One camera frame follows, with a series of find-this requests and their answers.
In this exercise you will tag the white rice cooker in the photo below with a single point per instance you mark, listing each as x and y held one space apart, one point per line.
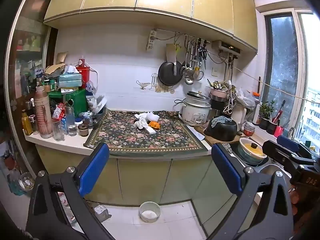
195 112

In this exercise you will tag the yellow lidded pot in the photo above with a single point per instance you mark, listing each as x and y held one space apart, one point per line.
252 148

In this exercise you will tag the steel faucet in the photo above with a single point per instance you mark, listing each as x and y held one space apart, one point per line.
291 132

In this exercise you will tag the red cup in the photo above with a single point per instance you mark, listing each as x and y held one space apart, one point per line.
278 132

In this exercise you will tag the mesh strainer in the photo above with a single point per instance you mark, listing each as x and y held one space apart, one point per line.
198 74

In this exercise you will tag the green box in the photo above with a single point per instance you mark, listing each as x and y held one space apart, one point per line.
75 102

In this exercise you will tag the metal hanging rail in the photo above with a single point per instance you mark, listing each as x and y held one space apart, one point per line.
170 31

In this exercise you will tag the white flat sheet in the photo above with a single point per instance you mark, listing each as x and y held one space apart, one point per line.
196 133

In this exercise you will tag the white wall socket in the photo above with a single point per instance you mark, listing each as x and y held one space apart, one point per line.
216 71

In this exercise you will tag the glass display cabinet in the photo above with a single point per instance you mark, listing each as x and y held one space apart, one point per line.
25 42

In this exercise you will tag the brown paper bag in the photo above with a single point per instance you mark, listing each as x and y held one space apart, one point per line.
55 68

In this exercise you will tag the black utensil cup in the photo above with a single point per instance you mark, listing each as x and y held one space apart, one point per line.
272 128

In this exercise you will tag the orange peel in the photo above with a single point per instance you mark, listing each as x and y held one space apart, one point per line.
153 125

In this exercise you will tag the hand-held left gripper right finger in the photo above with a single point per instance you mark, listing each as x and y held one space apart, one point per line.
227 170

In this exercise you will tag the stack of red bowls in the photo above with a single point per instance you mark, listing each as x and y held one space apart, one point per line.
249 131

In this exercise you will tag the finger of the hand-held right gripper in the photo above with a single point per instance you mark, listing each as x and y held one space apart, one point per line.
277 152
288 142

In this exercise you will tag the dark glass jar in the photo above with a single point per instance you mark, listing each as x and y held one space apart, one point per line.
83 131

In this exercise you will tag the green colander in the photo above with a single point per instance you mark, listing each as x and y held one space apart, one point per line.
243 156

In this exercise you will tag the steel slotted skimmer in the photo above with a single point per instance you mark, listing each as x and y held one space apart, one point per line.
187 72

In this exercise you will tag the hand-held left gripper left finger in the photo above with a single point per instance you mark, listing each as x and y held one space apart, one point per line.
93 170

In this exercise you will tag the teal tissue box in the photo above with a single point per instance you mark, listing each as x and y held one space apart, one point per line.
70 80

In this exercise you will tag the blue-grey dish cloth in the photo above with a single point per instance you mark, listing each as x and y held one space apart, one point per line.
217 121

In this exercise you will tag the kitchen scissors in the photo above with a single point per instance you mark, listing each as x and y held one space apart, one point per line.
203 53

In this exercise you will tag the black frying pan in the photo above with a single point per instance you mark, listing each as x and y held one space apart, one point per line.
167 75

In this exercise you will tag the steel ladle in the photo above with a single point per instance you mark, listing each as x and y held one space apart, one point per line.
189 81

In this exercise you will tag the grey rag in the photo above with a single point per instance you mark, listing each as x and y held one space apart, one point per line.
227 147

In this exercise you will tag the floral table cloth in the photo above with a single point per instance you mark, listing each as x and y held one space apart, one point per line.
140 140

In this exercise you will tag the black pot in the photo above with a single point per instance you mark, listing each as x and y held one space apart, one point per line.
222 131

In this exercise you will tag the wooden cutting board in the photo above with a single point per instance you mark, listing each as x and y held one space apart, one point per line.
215 142

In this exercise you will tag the pink bowl with utensils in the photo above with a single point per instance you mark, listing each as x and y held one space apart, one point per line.
218 94

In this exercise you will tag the white floor bowl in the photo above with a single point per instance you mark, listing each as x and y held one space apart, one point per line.
149 215

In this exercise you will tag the small water heater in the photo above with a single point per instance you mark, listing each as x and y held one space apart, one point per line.
226 46

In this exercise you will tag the white power strip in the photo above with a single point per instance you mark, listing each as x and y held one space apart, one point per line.
151 41

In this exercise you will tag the potted plant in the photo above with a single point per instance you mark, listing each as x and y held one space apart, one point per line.
265 123

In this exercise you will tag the clear bottle with steel cap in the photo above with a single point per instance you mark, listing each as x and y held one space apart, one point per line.
71 125

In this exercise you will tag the yellow oil bottle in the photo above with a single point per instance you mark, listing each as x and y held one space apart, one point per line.
26 126

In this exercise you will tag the green base cabinets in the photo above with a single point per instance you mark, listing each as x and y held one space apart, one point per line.
142 177

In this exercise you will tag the clear plastic bag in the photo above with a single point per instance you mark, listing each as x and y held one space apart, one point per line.
245 98

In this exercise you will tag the drinking glass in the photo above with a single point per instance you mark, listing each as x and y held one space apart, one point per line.
58 132

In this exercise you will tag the steel sink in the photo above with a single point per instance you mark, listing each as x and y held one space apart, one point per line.
272 168

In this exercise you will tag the white tissue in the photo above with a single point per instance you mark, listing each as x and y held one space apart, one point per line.
140 122

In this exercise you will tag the window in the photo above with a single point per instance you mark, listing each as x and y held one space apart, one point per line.
285 55

